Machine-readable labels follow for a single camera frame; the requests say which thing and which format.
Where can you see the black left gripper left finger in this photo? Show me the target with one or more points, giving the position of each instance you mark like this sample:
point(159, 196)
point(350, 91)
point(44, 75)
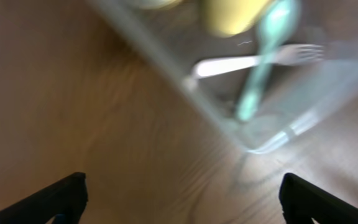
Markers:
point(62, 202)

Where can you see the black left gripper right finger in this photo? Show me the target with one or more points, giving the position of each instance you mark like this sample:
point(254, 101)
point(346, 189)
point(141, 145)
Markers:
point(303, 202)

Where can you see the white plastic fork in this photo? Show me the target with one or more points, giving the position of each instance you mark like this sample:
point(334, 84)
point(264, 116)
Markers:
point(287, 55)

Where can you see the light blue plastic spoon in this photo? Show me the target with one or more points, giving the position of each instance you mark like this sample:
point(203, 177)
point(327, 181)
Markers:
point(275, 27)

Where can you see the yellow plastic cup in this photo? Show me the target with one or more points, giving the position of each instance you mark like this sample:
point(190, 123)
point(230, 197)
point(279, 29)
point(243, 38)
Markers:
point(227, 18)

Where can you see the clear plastic container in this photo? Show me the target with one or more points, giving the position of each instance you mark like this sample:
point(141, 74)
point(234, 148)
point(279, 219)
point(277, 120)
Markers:
point(295, 98)

